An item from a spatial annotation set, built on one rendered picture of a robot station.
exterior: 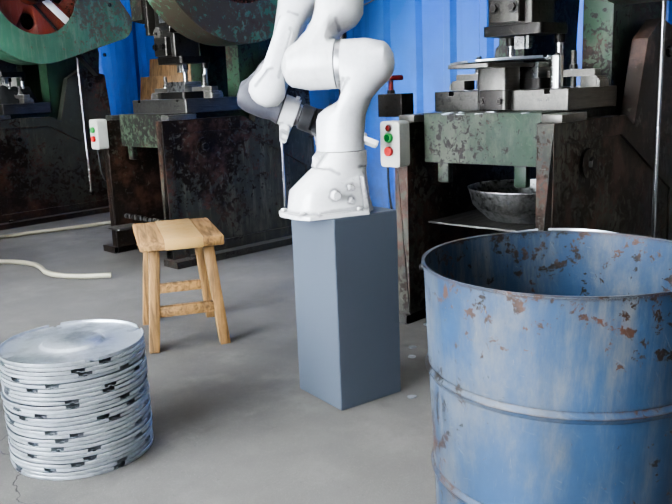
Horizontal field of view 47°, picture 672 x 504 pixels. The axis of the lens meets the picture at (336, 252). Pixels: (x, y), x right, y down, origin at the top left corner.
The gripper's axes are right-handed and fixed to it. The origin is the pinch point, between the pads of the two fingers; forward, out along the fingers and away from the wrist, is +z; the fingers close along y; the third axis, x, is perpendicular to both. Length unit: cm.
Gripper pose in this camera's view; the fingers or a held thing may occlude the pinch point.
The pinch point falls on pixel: (365, 140)
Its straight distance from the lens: 225.3
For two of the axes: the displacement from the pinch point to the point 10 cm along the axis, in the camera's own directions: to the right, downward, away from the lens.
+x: -1.6, 1.3, 9.8
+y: 3.1, -9.3, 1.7
